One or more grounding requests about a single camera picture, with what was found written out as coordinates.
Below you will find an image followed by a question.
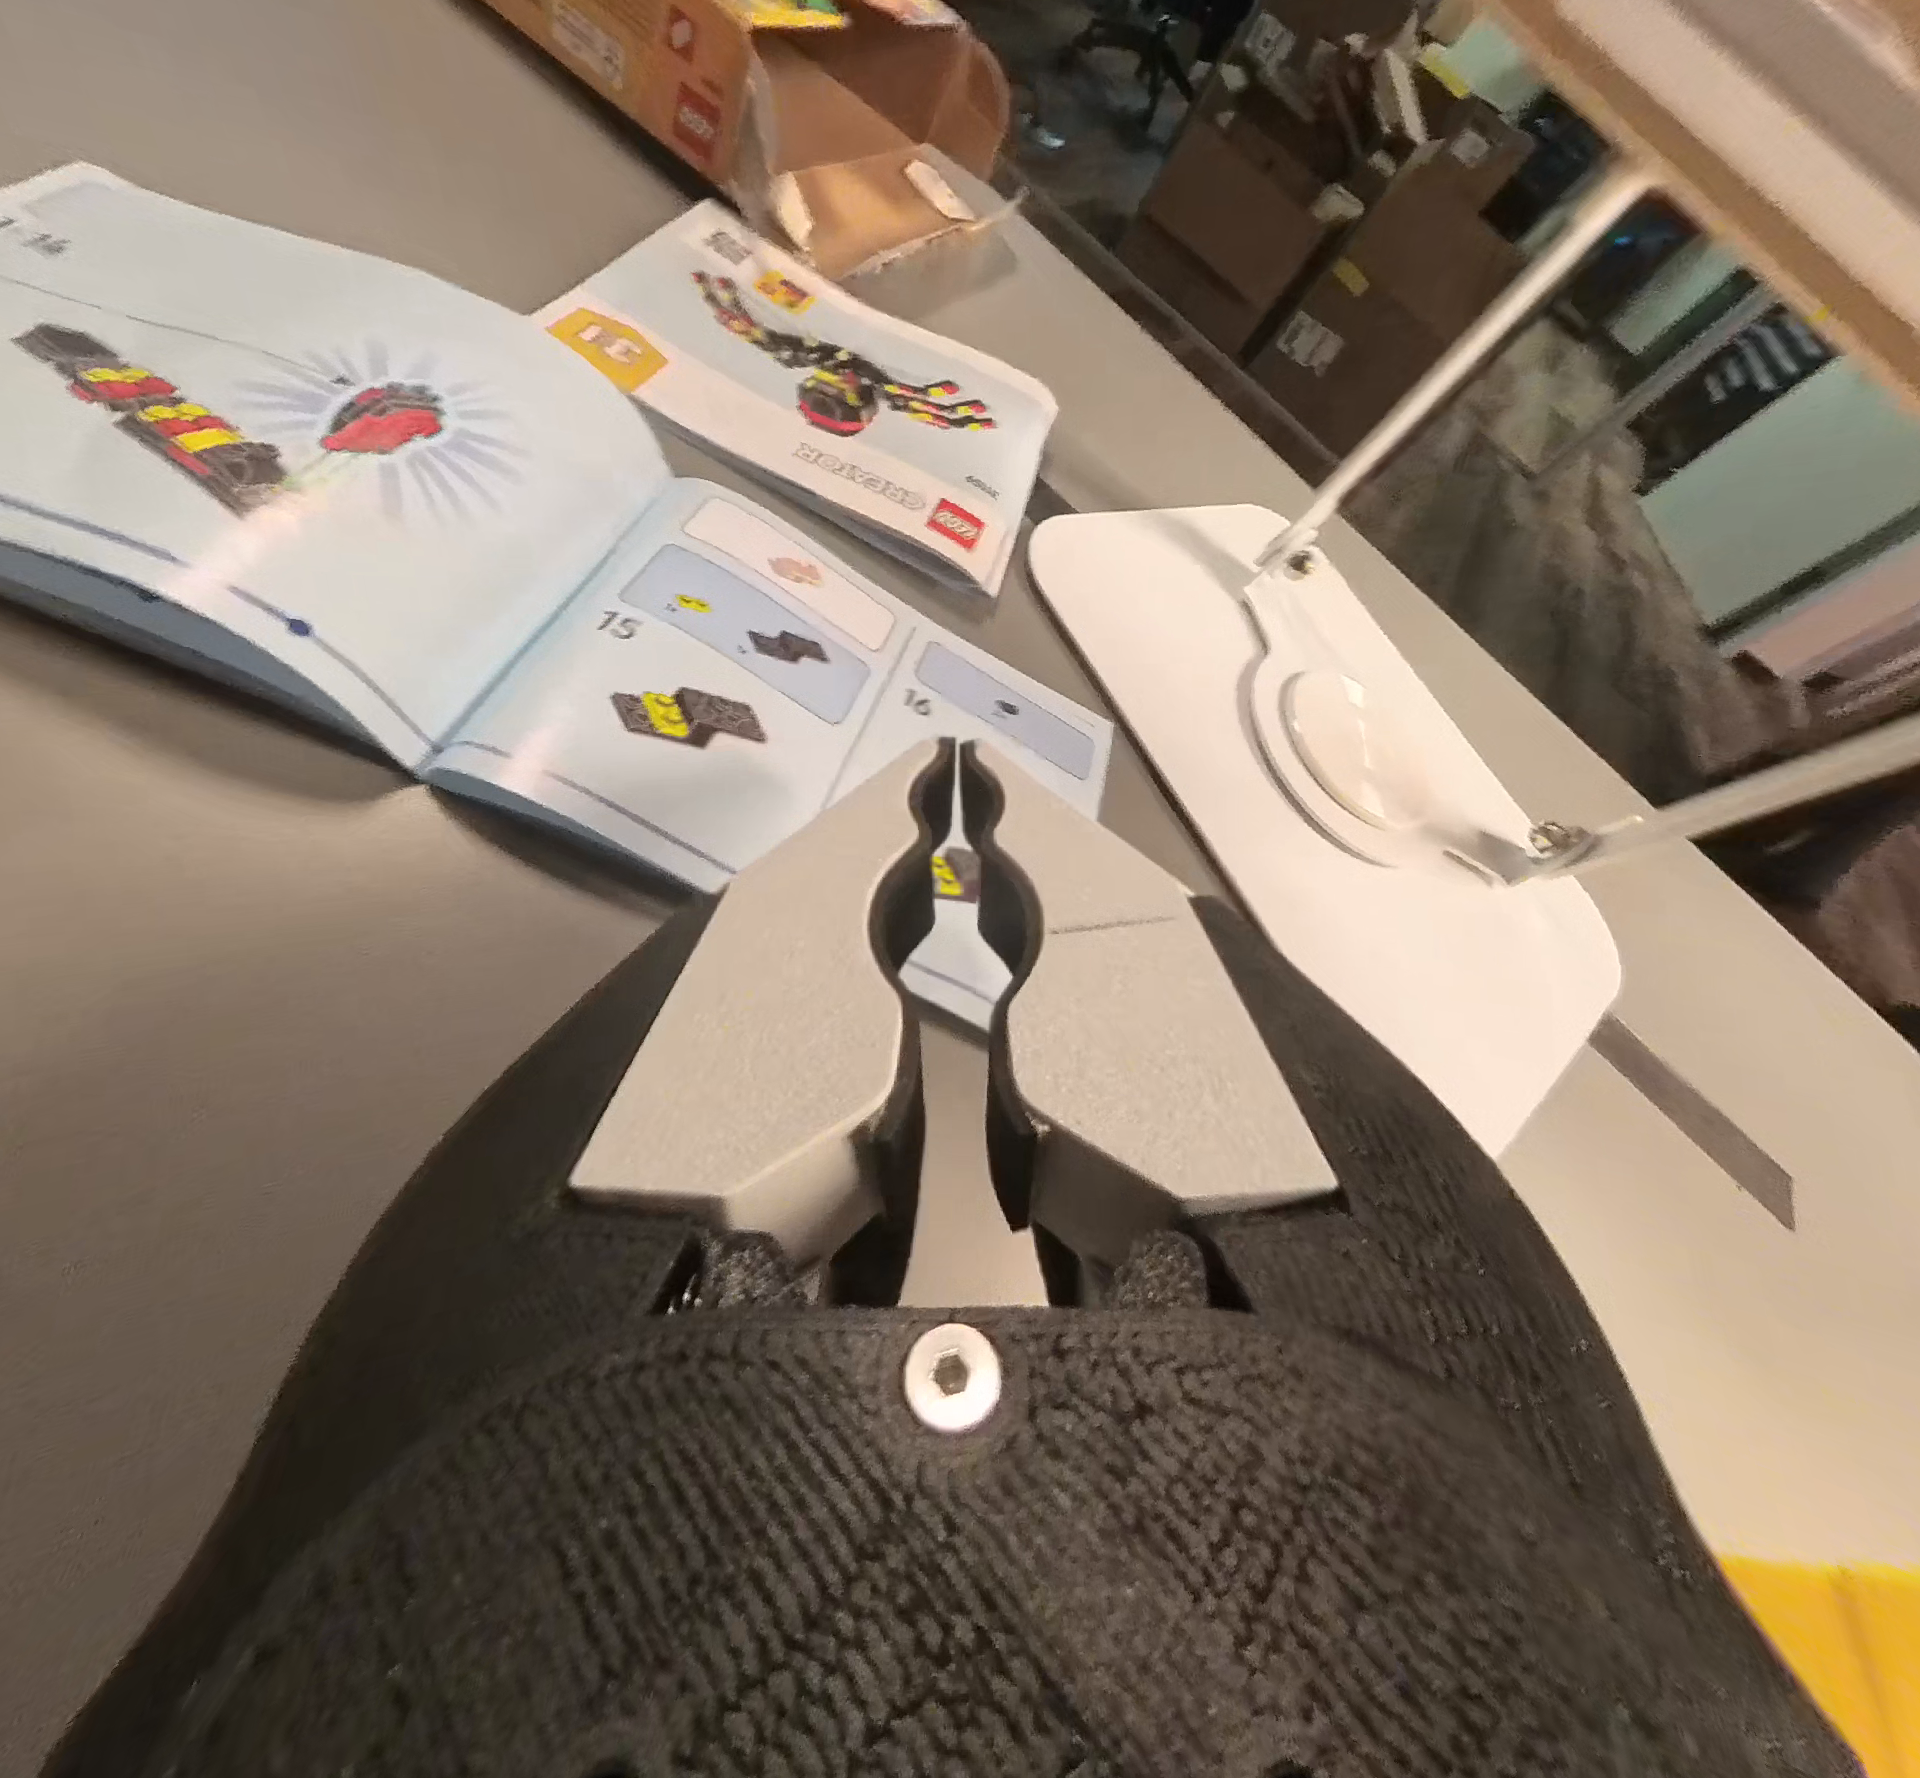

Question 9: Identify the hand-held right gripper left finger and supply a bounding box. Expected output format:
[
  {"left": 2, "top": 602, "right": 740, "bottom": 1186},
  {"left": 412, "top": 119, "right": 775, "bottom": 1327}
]
[{"left": 568, "top": 737, "right": 961, "bottom": 1307}]

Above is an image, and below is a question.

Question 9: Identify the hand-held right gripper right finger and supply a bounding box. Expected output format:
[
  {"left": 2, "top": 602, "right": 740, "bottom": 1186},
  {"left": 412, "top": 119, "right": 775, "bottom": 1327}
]
[{"left": 960, "top": 737, "right": 1340, "bottom": 1307}]

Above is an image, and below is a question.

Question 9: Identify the wooden desk lamp white base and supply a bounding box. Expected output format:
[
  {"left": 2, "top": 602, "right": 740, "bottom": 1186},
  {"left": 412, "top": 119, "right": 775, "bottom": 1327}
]
[{"left": 1027, "top": 0, "right": 1920, "bottom": 1160}]

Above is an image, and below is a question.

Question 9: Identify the closed instruction booklet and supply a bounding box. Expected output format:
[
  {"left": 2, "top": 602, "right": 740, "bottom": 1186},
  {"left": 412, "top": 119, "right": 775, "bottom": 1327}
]
[{"left": 535, "top": 201, "right": 1061, "bottom": 597}]

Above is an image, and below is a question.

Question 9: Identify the open instruction booklet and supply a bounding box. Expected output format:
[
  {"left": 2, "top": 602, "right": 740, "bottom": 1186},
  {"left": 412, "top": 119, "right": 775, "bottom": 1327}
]
[{"left": 0, "top": 161, "right": 1116, "bottom": 1030}]

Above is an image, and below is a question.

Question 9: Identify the yellow plastic bin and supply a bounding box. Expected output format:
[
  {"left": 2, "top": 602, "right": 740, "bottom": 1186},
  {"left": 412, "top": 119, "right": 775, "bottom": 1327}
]
[{"left": 1714, "top": 1550, "right": 1920, "bottom": 1778}]

